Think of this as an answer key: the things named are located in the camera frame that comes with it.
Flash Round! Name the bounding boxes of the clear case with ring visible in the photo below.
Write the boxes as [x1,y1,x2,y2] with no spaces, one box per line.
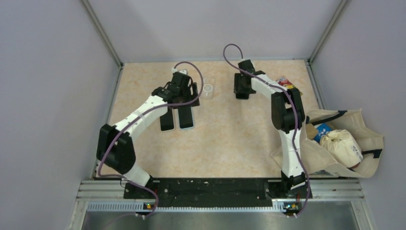
[200,78,215,100]

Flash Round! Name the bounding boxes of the black phone white edge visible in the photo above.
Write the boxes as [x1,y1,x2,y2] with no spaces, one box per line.
[159,109,175,132]

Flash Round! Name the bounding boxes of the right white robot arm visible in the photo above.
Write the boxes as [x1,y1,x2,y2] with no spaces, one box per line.
[237,59,306,197]

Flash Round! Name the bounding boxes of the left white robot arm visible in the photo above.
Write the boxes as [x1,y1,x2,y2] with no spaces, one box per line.
[96,70,200,198]

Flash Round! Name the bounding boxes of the colourful snack packet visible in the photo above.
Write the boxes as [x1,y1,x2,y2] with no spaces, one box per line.
[276,76,297,92]

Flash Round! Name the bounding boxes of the blue box in bag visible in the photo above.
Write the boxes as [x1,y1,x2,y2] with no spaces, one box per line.
[314,123,333,143]

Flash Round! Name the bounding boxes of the beige tote bag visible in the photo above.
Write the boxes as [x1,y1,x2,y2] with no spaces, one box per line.
[270,108,384,178]

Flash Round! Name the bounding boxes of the white paper wrapped bundle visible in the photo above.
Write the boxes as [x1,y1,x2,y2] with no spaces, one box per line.
[320,129,363,168]

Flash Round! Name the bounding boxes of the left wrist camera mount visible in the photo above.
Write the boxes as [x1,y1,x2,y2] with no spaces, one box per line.
[171,68,188,75]

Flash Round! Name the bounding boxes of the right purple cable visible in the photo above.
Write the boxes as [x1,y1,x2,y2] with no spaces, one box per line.
[222,44,312,218]

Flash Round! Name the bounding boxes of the purple cable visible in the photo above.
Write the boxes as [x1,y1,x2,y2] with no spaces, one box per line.
[222,44,312,218]
[96,61,205,219]

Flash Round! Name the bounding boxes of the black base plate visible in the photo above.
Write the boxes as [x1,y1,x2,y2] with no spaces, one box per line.
[124,178,312,208]

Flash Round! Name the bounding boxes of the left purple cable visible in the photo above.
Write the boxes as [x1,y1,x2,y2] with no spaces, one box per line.
[96,61,205,219]

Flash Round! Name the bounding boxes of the grey slotted cable duct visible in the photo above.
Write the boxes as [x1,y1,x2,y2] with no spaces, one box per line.
[87,201,299,213]

